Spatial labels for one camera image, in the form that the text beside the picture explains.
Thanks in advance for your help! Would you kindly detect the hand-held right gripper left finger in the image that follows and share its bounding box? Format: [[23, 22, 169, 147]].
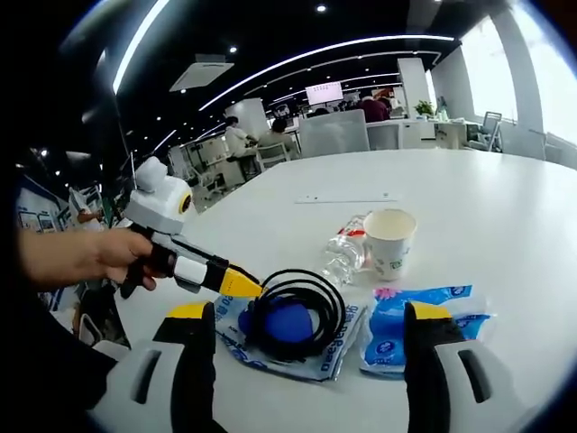
[[87, 299, 227, 433]]

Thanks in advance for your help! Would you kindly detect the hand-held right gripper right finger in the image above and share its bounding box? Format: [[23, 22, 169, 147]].
[[402, 300, 532, 433]]

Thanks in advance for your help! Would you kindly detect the blue wipes packet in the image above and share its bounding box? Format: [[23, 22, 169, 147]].
[[359, 284, 492, 379]]

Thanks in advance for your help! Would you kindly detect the black cable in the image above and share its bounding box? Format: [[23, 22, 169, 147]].
[[245, 269, 348, 362]]

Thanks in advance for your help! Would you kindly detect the blue sponge packet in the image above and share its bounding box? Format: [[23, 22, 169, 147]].
[[211, 292, 366, 383]]

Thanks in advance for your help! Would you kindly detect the clear plastic bottle red label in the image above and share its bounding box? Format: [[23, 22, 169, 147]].
[[322, 214, 378, 286]]

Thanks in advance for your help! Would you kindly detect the white paper cup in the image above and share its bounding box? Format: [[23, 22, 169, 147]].
[[362, 208, 418, 281]]

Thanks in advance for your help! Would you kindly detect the person's left hand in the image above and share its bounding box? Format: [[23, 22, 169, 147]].
[[78, 226, 158, 293]]

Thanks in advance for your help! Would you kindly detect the white slatted chair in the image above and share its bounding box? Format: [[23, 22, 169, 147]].
[[255, 142, 289, 172]]

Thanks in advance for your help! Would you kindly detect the ceiling air conditioner vent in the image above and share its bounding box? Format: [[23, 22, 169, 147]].
[[169, 53, 235, 94]]

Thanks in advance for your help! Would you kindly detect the white recessed power strip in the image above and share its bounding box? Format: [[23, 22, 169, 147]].
[[295, 192, 402, 205]]

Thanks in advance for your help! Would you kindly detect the straight ceiling light strip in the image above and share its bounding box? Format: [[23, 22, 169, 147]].
[[112, 0, 171, 94]]

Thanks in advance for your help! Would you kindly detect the person's dark clothing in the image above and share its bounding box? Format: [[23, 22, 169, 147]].
[[0, 270, 118, 433]]

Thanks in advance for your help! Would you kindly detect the white table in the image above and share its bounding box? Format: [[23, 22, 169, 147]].
[[94, 148, 577, 433]]

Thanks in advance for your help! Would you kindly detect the grey mesh office chair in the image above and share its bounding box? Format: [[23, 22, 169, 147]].
[[299, 109, 371, 158]]

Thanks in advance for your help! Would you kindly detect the white office chair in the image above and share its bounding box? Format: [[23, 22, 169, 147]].
[[367, 122, 402, 150]]

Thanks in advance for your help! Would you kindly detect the long curved ceiling light strip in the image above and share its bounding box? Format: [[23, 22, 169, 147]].
[[200, 34, 461, 112]]

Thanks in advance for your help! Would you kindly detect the light office desk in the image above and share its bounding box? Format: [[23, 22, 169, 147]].
[[403, 119, 470, 150]]

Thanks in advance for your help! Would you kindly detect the large bright window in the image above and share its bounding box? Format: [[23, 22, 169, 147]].
[[513, 13, 577, 145]]

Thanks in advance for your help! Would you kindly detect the wall poster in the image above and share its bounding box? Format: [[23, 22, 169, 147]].
[[15, 180, 69, 235]]

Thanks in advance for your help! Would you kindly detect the wall screen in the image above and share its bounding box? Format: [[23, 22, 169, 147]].
[[305, 82, 344, 104]]

